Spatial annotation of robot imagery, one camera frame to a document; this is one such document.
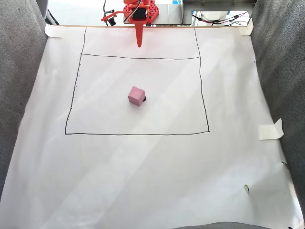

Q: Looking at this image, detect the shiny metal plate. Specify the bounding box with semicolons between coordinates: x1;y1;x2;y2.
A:
152;3;183;26

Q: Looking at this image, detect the white folded tape piece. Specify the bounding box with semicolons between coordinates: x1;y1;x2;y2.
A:
259;118;285;141

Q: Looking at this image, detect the red black cable bundle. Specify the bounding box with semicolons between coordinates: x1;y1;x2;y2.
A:
192;11;248;26

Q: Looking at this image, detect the pink cube block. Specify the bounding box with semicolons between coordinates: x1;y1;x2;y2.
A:
128;85;146;107

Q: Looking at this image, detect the thin black camera cable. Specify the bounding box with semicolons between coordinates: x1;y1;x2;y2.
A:
103;0;115;15

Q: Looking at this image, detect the orange camera mount with camera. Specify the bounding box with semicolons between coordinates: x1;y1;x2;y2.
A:
101;10;124;27

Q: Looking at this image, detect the grey metal frame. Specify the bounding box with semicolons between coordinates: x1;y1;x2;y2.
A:
182;0;257;26

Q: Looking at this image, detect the white paper sheet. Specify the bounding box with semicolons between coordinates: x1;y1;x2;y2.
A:
0;25;305;229

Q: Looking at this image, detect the grey fabric panel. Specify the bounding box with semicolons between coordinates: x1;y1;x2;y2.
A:
0;0;49;198
173;221;272;229
250;0;305;215

